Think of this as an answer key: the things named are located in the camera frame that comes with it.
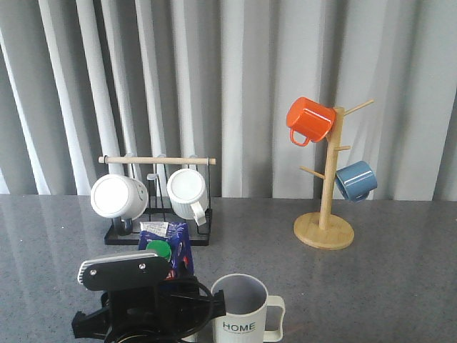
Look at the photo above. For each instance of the white ribbed mug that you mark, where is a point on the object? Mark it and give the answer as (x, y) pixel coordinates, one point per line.
(186, 189)

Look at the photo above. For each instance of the black wire mug rack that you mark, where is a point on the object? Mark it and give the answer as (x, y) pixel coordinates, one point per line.
(158, 206)

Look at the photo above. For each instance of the orange enamel mug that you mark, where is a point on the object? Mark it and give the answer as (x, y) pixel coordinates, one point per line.
(309, 121)

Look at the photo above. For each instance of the blue white milk carton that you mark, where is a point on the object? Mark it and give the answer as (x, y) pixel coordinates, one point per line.
(171, 241)

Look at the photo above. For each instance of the white smiley mug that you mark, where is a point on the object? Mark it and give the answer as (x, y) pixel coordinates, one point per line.
(121, 199)

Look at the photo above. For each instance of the white HOME mug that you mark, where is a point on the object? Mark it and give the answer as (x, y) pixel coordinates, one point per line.
(246, 301)

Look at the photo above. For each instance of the wooden mug tree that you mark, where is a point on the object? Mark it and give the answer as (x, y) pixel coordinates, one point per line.
(323, 230)

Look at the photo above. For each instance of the grey pleated curtain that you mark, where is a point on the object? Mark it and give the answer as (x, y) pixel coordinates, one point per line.
(83, 79)

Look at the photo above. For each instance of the blue enamel mug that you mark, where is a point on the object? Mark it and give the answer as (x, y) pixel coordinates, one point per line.
(356, 181)

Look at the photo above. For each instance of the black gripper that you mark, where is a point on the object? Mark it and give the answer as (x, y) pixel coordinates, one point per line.
(175, 310)

